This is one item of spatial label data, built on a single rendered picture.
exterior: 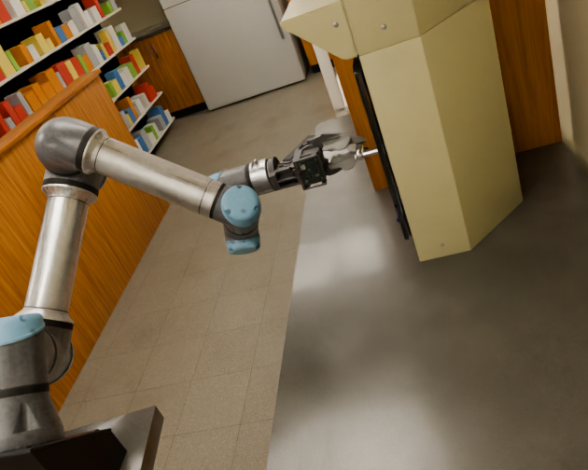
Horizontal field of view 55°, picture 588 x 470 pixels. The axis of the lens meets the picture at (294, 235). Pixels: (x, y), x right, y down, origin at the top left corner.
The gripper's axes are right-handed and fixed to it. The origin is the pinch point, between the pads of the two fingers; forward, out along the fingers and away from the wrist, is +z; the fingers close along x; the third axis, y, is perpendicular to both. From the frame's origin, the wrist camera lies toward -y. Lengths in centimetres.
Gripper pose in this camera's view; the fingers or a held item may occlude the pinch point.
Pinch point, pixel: (361, 144)
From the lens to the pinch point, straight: 123.9
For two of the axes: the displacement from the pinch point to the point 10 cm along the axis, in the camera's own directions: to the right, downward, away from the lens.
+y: -0.9, 5.5, -8.3
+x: -3.4, -8.0, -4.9
